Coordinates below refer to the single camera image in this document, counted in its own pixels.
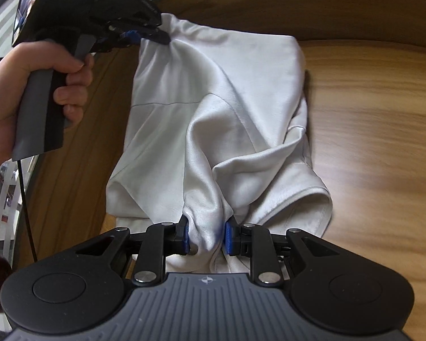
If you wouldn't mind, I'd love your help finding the white satin shirt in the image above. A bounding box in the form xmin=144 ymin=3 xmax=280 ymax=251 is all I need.
xmin=105 ymin=12 xmax=332 ymax=274

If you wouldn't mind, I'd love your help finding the person's left hand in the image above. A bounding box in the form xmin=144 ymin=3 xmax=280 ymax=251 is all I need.
xmin=0 ymin=39 xmax=95 ymax=150

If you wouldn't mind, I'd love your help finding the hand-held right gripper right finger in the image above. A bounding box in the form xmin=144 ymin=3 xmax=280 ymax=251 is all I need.
xmin=224 ymin=222 xmax=341 ymax=286

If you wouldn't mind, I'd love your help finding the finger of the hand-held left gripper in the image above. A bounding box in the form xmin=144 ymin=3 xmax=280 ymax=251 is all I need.
xmin=140 ymin=25 xmax=172 ymax=45
xmin=103 ymin=30 xmax=143 ymax=48

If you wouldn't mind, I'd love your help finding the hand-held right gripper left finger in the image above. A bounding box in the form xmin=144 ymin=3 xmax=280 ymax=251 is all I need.
xmin=71 ymin=217 xmax=196 ymax=286

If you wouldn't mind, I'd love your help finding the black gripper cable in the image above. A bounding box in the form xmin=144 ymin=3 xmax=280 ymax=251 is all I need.
xmin=17 ymin=158 xmax=38 ymax=261

